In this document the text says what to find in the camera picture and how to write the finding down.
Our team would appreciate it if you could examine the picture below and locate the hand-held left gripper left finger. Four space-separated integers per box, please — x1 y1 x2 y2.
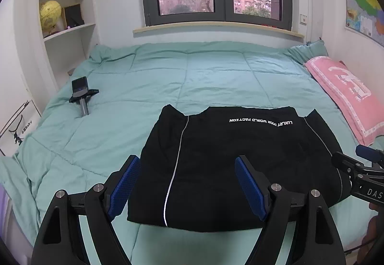
31 154 141 265

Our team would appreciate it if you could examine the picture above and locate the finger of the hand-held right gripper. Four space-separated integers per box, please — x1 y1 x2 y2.
331 151 374 177
355 145 384 169

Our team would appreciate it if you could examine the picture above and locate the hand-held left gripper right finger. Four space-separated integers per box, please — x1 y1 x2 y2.
234 156 347 265

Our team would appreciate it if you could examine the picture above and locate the black hooded jacket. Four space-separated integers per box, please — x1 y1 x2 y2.
126 104 353 233

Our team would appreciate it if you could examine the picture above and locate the person's right hand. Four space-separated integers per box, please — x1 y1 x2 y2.
360 202 384 265

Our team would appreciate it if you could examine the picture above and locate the pink pillow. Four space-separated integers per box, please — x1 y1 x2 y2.
304 56 384 147

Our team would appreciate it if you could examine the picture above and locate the light green quilt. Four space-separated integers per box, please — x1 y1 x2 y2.
0 40 384 265

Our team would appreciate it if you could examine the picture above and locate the white printed paper bag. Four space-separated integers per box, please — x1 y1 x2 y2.
0 99 43 156

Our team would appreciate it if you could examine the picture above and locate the purple bed sheet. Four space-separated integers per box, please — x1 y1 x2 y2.
0 183 13 225

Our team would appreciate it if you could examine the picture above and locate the white bookshelf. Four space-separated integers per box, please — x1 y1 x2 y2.
37 0 98 90

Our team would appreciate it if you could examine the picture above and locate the black box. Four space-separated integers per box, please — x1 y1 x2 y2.
63 3 85 27

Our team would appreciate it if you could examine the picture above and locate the yellow globe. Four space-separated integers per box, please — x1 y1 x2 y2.
39 0 62 39

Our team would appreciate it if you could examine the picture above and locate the phone on grey handle mount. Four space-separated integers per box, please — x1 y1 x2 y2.
69 76 100 116

